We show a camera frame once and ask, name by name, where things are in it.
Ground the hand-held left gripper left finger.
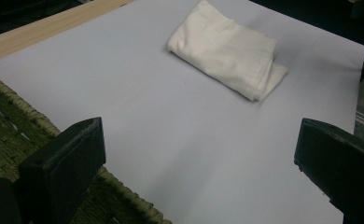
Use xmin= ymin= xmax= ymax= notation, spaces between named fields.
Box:
xmin=17 ymin=117 xmax=106 ymax=224

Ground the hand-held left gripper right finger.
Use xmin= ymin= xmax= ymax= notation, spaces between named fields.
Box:
xmin=293 ymin=118 xmax=364 ymax=224

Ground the green woven basket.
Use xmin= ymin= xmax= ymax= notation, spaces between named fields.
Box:
xmin=0 ymin=68 xmax=173 ymax=224

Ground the white cloth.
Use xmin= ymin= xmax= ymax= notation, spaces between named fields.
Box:
xmin=166 ymin=0 xmax=289 ymax=103

